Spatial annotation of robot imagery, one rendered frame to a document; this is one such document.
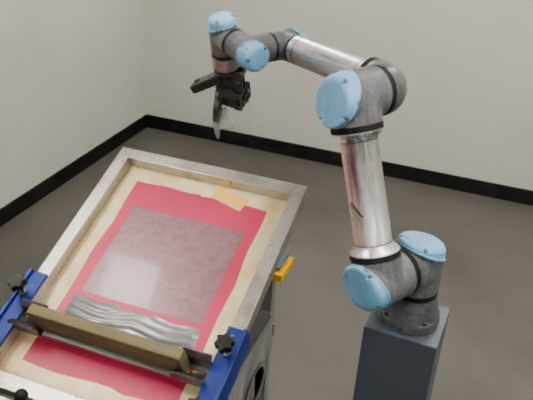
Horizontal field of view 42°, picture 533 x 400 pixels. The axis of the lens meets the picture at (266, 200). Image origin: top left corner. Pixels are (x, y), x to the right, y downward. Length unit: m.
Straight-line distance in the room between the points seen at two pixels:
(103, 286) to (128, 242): 0.15
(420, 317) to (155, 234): 0.74
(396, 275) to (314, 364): 1.91
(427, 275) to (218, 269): 0.54
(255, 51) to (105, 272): 0.69
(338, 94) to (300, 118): 3.90
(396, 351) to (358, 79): 0.68
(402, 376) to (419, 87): 3.49
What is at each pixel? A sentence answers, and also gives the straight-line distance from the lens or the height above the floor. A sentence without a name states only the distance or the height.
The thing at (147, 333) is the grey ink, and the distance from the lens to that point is 1.74.
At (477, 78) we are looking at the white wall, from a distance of 5.01.
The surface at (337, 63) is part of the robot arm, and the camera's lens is 1.70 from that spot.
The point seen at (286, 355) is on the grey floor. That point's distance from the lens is 3.48.
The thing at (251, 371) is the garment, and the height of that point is 0.85.
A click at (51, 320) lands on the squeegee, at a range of 1.72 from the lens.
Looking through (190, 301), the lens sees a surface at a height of 1.20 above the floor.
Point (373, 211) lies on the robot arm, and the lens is 1.53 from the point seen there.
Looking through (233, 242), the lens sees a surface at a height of 1.28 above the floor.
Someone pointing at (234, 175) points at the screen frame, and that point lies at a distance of 1.97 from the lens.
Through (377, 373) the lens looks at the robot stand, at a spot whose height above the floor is 1.07.
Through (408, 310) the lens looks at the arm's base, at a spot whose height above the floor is 1.26.
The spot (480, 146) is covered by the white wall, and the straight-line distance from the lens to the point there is 5.16.
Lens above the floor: 2.26
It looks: 28 degrees down
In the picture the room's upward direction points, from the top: 4 degrees clockwise
